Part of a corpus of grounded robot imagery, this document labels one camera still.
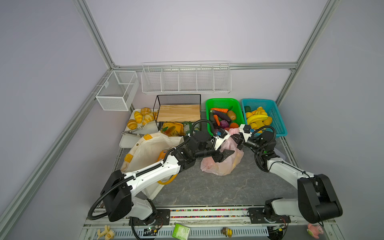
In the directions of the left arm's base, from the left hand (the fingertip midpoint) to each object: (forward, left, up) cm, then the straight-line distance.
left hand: (229, 148), depth 69 cm
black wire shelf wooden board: (+40, +27, -11) cm, 49 cm away
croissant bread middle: (+46, +59, -25) cm, 79 cm away
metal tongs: (+33, +62, -26) cm, 75 cm away
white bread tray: (+25, +63, -25) cm, 73 cm away
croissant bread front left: (+38, +61, -23) cm, 75 cm away
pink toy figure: (-32, -37, -23) cm, 54 cm away
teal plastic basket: (+44, -44, -19) cm, 65 cm away
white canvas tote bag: (+9, +44, -14) cm, 48 cm away
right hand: (+11, -2, -3) cm, 12 cm away
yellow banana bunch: (+33, -30, -19) cm, 49 cm away
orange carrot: (+46, -9, -22) cm, 52 cm away
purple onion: (+31, -6, -21) cm, 38 cm away
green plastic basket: (+55, -10, -23) cm, 61 cm away
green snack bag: (+33, +18, -21) cm, 43 cm away
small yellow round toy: (-31, +2, -23) cm, 39 cm away
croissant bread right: (+42, +49, -22) cm, 68 cm away
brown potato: (+41, -13, -22) cm, 48 cm away
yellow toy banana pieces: (-28, +58, -23) cm, 68 cm away
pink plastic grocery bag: (-3, -1, -9) cm, 10 cm away
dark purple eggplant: (+42, -6, -22) cm, 48 cm away
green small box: (-29, +25, -23) cm, 45 cm away
